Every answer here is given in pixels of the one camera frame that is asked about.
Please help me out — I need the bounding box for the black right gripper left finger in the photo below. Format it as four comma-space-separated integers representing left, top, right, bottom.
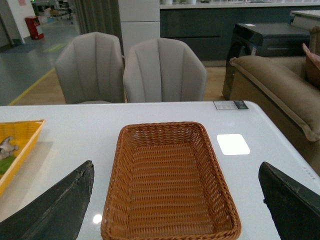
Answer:
0, 160, 95, 240

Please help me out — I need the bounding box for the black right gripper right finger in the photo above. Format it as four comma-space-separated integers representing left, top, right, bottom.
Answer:
258, 161, 320, 240

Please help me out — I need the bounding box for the yellow woven basket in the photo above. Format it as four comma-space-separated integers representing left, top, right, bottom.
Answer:
0, 119, 46, 194

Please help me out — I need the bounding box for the brown wicker basket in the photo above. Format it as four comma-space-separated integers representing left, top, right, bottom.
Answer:
100, 121, 242, 240

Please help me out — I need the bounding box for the panda toy figure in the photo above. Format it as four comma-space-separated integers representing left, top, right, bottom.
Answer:
0, 136, 19, 160

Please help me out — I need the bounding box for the black table label sticker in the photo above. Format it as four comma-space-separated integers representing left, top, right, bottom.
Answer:
213, 100, 249, 110

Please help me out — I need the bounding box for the brown sofa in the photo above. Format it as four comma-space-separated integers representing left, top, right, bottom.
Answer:
230, 25, 320, 166

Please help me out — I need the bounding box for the left grey upholstered chair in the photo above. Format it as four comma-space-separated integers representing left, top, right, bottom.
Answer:
55, 32, 125, 104

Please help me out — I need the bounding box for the grey upholstered chair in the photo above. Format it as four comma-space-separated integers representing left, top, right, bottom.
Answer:
55, 32, 125, 104
123, 38, 207, 103

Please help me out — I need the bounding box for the right grey upholstered chair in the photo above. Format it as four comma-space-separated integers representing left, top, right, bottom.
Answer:
123, 38, 207, 103

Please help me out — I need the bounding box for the red bin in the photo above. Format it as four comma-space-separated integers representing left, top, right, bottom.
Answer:
24, 16, 44, 40

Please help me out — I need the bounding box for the dark kitchen counter cabinet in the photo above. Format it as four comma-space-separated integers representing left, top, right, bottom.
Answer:
160, 0, 320, 61

